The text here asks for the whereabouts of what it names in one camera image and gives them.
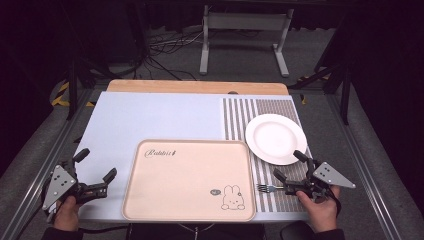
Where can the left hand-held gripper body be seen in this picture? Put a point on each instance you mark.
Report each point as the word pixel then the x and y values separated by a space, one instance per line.
pixel 60 185

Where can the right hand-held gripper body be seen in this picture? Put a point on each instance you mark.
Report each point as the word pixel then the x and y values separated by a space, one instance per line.
pixel 328 176

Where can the silver metal fork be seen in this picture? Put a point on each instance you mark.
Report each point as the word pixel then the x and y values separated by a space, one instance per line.
pixel 266 188

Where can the person's left hand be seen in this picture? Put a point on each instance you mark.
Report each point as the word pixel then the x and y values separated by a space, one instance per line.
pixel 66 213

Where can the person's right hand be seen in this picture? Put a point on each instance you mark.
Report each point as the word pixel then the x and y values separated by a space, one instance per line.
pixel 320 213

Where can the white round plate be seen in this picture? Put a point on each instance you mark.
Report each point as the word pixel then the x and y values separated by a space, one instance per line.
pixel 275 138

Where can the yellow black hazard tape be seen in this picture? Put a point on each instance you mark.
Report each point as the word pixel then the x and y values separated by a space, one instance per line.
pixel 311 78
pixel 60 96

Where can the black stand leg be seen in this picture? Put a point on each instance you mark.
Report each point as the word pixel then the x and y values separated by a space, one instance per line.
pixel 72 93

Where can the light blue table mat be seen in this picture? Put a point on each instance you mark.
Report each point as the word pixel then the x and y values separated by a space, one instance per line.
pixel 150 115

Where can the black stand legs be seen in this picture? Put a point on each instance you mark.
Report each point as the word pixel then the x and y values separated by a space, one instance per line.
pixel 345 96

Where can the grey striped placemat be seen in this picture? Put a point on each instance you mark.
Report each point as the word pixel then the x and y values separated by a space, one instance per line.
pixel 238 113

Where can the pink tray with rabbit print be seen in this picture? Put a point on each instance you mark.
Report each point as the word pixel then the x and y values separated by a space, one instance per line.
pixel 186 183

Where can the grey metal stand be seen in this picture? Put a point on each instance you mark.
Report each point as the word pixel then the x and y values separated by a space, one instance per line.
pixel 246 20

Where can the aluminium frame rail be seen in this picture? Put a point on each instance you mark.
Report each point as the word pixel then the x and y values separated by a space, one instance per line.
pixel 363 160
pixel 40 173

